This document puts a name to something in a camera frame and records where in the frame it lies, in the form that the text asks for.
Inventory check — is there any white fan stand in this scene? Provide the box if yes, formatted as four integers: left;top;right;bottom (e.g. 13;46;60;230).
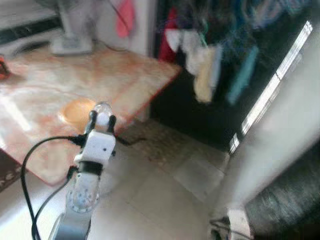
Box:
50;0;96;56

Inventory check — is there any white hanging cloth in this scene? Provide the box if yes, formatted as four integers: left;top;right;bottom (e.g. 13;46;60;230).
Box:
165;27;201;71

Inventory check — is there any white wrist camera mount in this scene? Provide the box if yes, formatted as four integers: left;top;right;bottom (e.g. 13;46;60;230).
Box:
75;130;117;167
227;209;253;240

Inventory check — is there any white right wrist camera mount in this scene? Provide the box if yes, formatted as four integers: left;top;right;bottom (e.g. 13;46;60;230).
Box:
227;209;253;240

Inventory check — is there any small red object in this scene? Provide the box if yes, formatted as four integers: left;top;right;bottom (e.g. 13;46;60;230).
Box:
0;55;11;81

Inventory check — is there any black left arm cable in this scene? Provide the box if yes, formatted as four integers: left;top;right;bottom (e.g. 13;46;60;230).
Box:
20;135;88;240

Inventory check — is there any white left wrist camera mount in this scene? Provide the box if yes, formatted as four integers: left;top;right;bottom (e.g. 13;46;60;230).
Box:
75;130;117;167

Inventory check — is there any cream hanging cloth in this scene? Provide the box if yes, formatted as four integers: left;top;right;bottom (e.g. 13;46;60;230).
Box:
194;45;223;104

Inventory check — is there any orange veined marble table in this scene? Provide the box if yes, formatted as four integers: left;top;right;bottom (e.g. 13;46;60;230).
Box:
0;44;183;187

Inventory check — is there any teal hanging cloth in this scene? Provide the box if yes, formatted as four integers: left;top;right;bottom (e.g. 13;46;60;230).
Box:
227;45;260;105

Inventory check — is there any dark grey textured panel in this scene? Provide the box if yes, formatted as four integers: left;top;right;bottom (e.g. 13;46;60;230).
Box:
245;142;320;240

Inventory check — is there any pink hanging cloth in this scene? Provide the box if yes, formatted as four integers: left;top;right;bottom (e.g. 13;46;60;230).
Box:
116;0;136;38

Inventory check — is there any red hanging cloth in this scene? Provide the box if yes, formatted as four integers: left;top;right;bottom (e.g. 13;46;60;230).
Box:
159;7;177;63

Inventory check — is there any orange plate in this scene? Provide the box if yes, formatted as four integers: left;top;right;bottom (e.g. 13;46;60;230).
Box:
59;97;98;128

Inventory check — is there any clear bottle with white cap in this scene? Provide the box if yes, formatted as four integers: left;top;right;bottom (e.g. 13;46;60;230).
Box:
92;101;113;127

